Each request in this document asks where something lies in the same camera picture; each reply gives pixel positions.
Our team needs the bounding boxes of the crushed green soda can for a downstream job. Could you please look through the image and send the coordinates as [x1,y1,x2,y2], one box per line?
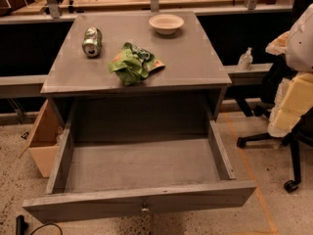
[82,27,102,58]

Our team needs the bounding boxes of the green rice chip bag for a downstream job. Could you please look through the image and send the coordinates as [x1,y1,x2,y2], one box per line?
[108,42,165,86]

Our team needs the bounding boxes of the clear sanitizer pump bottle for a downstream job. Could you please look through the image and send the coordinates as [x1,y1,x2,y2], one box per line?
[238,47,253,71]

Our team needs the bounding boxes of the open cardboard box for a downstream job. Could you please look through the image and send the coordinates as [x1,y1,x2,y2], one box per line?
[19,100,64,177]

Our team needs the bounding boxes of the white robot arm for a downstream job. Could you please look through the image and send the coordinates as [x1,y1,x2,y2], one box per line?
[266,5,313,137]

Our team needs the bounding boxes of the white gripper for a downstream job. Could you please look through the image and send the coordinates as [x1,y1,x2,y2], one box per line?
[265,31,313,138]

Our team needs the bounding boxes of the grey wooden cabinet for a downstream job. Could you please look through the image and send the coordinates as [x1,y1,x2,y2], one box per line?
[41,12,231,115]

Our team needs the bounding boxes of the open grey top drawer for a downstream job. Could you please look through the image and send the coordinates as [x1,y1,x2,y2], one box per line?
[22,100,257,225]

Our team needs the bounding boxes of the beige paper bowl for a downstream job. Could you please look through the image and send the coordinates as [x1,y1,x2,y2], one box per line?
[149,14,184,35]

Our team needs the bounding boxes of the long grey metal shelf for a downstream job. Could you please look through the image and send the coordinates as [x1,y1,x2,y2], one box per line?
[0,63,272,99]

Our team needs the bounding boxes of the black cable with plug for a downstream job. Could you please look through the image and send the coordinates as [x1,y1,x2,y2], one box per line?
[15,214,64,235]

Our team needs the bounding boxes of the black office chair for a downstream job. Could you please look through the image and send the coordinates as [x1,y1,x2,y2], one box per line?
[237,56,313,193]

